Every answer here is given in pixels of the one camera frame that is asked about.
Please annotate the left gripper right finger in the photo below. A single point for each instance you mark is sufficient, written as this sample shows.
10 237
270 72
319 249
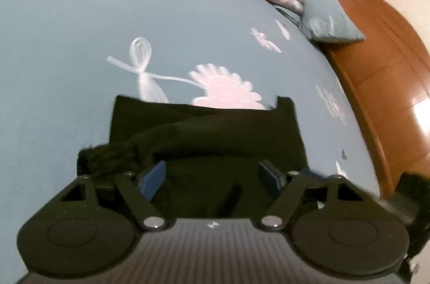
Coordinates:
288 188

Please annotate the wooden headboard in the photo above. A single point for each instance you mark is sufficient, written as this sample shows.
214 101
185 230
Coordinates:
386 79

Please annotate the teal pillow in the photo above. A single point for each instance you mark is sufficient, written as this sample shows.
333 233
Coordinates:
324 21

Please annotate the black drawstring pants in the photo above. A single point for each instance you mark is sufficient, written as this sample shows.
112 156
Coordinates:
212 155

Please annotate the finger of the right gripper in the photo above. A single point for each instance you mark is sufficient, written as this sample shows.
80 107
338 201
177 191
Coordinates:
312 174

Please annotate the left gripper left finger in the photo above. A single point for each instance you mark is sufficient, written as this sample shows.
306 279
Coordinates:
139 193

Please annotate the teal patterned bed sheet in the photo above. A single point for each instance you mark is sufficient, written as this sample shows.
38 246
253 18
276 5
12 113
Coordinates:
63 62

